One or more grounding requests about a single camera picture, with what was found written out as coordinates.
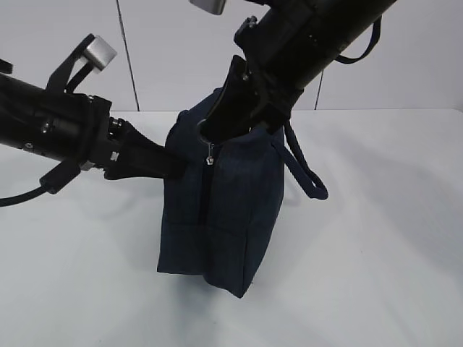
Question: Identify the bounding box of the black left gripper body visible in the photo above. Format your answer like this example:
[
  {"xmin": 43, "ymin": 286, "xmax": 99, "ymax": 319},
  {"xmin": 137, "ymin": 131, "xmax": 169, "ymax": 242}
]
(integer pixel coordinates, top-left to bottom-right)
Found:
[{"xmin": 77, "ymin": 95, "xmax": 125, "ymax": 174}]

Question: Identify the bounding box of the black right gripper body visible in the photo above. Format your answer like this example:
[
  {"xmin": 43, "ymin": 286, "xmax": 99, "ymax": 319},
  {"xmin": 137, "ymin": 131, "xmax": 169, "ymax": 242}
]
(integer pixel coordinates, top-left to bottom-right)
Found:
[{"xmin": 234, "ymin": 16, "xmax": 304, "ymax": 127}]

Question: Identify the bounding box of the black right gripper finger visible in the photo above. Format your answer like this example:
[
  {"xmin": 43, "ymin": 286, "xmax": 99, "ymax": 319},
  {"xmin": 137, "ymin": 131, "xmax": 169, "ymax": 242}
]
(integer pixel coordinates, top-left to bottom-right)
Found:
[{"xmin": 202, "ymin": 55, "xmax": 268, "ymax": 143}]

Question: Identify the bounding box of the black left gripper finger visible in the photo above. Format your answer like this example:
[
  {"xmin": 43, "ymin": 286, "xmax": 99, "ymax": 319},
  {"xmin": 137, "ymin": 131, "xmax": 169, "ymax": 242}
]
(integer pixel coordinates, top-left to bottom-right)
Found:
[
  {"xmin": 111, "ymin": 118, "xmax": 187, "ymax": 170},
  {"xmin": 103, "ymin": 159, "xmax": 184, "ymax": 180}
]

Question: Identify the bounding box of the navy blue fabric lunch bag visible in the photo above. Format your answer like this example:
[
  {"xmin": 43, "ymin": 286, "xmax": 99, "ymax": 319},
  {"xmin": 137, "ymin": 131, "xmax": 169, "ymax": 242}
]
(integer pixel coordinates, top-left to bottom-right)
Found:
[{"xmin": 157, "ymin": 89, "xmax": 328, "ymax": 298}]

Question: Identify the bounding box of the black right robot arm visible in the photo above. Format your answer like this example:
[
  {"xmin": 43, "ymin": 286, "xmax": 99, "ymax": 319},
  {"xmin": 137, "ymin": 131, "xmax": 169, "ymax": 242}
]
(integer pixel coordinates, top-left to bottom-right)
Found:
[{"xmin": 200, "ymin": 0, "xmax": 393, "ymax": 144}]

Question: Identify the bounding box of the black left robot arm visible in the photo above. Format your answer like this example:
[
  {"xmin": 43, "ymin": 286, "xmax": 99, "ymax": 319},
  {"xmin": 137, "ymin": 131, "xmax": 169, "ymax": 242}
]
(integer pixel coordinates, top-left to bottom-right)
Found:
[{"xmin": 1, "ymin": 61, "xmax": 187, "ymax": 181}]

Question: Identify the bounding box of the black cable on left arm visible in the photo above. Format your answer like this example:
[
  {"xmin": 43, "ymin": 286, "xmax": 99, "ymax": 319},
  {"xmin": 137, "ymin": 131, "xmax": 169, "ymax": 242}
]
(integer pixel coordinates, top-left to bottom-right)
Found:
[{"xmin": 0, "ymin": 158, "xmax": 82, "ymax": 209}]

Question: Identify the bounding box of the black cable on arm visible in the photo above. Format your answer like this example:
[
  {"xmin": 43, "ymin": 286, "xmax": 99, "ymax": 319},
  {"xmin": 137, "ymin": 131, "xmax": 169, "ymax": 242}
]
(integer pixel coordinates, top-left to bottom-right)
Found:
[
  {"xmin": 338, "ymin": 16, "xmax": 383, "ymax": 66},
  {"xmin": 0, "ymin": 158, "xmax": 82, "ymax": 209}
]

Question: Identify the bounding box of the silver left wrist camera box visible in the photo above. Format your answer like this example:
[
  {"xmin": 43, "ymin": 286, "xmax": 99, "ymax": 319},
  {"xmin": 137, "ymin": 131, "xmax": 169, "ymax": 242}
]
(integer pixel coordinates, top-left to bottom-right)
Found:
[{"xmin": 83, "ymin": 35, "xmax": 117, "ymax": 73}]

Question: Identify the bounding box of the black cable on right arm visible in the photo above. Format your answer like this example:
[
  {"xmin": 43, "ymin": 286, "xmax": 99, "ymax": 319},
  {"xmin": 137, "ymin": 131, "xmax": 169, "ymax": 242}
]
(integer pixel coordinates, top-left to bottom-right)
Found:
[{"xmin": 338, "ymin": 16, "xmax": 383, "ymax": 66}]

